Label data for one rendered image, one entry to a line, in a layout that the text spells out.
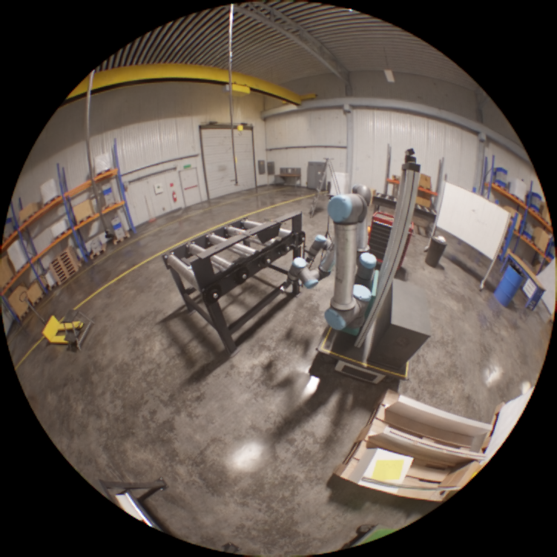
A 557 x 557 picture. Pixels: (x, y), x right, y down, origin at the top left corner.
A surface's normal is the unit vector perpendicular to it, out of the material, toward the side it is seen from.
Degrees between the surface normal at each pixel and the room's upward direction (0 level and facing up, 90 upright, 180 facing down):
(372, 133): 90
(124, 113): 90
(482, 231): 90
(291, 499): 0
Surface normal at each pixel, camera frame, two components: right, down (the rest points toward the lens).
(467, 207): -0.90, 0.29
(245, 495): -0.04, -0.80
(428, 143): -0.63, 0.48
